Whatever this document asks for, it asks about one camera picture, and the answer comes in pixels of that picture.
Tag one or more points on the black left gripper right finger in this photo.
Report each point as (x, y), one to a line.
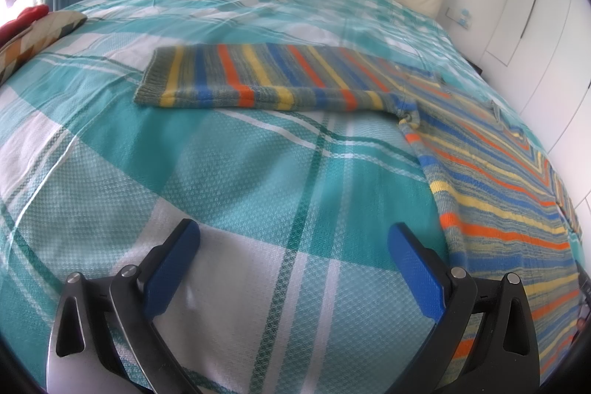
(504, 356)

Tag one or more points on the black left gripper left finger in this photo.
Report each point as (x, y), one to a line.
(81, 354)

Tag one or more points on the multicolour striped knitted sweater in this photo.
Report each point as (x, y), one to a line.
(500, 202)

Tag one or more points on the teal white plaid bedspread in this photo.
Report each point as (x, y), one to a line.
(293, 289)

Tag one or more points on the white wardrobe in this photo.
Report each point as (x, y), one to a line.
(538, 60)

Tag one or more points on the patterned zigzag cushion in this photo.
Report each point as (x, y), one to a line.
(36, 37)

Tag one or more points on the red cushion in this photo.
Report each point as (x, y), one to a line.
(24, 20)

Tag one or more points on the wall socket with blue stickers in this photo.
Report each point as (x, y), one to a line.
(461, 17)

